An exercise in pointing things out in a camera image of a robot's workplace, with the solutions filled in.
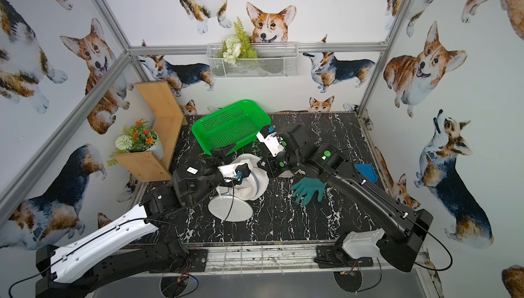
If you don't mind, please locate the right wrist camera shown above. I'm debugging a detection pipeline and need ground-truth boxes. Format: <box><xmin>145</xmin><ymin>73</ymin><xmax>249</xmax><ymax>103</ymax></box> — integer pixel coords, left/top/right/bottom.
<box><xmin>257</xmin><ymin>125</ymin><xmax>285</xmax><ymax>157</ymax></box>

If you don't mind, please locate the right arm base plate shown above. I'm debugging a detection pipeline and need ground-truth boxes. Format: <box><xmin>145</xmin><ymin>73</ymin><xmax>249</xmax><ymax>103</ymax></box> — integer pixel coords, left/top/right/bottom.
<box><xmin>313</xmin><ymin>246</ymin><xmax>374</xmax><ymax>269</ymax></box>

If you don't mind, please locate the white flower fern bouquet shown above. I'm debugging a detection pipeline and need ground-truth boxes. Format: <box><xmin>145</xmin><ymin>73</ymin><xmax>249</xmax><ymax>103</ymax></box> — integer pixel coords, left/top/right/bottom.
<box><xmin>217</xmin><ymin>18</ymin><xmax>258</xmax><ymax>65</ymax></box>

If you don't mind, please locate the white wire wall basket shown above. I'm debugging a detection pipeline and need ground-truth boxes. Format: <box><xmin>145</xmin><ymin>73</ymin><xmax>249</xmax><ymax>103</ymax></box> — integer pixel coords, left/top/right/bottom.
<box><xmin>206</xmin><ymin>43</ymin><xmax>299</xmax><ymax>79</ymax></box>

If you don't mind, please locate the potted flower plant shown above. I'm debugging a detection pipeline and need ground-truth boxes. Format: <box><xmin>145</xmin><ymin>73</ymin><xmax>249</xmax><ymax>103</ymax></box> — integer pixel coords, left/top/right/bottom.
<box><xmin>113</xmin><ymin>119</ymin><xmax>165</xmax><ymax>160</ymax></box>

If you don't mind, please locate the green rubber glove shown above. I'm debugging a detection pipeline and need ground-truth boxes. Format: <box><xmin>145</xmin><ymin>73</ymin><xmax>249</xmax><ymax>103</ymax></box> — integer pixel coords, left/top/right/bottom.
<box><xmin>291</xmin><ymin>178</ymin><xmax>326</xmax><ymax>206</ymax></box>

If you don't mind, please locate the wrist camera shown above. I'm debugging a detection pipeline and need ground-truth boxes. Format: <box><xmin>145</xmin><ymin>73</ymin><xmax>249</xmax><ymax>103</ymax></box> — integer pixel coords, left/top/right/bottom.
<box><xmin>257</xmin><ymin>125</ymin><xmax>285</xmax><ymax>157</ymax></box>
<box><xmin>218</xmin><ymin>162</ymin><xmax>251</xmax><ymax>186</ymax></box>

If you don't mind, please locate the wooden shelf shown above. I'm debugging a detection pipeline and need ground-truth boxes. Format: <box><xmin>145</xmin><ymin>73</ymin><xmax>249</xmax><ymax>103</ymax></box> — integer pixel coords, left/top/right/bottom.
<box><xmin>113</xmin><ymin>82</ymin><xmax>188</xmax><ymax>182</ymax></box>

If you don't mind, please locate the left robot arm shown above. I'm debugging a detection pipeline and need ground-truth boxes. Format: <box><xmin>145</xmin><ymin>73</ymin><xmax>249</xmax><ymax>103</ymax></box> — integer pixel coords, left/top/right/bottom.
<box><xmin>35</xmin><ymin>150</ymin><xmax>251</xmax><ymax>297</ymax></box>

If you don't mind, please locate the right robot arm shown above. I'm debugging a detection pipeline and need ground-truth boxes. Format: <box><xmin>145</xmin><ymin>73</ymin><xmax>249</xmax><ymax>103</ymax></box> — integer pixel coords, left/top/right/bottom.
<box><xmin>257</xmin><ymin>125</ymin><xmax>433</xmax><ymax>272</ymax></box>

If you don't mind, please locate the green plastic basket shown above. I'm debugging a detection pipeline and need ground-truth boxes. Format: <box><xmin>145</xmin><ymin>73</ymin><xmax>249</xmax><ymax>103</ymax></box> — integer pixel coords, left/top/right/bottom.
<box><xmin>192</xmin><ymin>99</ymin><xmax>272</xmax><ymax>155</ymax></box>

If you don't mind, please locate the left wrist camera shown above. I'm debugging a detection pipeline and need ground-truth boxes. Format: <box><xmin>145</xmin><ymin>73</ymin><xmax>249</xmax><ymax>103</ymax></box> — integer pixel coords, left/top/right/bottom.
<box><xmin>218</xmin><ymin>162</ymin><xmax>251</xmax><ymax>186</ymax></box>

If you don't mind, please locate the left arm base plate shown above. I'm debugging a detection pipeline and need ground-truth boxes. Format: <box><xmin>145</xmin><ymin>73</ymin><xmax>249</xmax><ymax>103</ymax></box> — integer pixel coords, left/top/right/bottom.
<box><xmin>149</xmin><ymin>249</ymin><xmax>209</xmax><ymax>273</ymax></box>

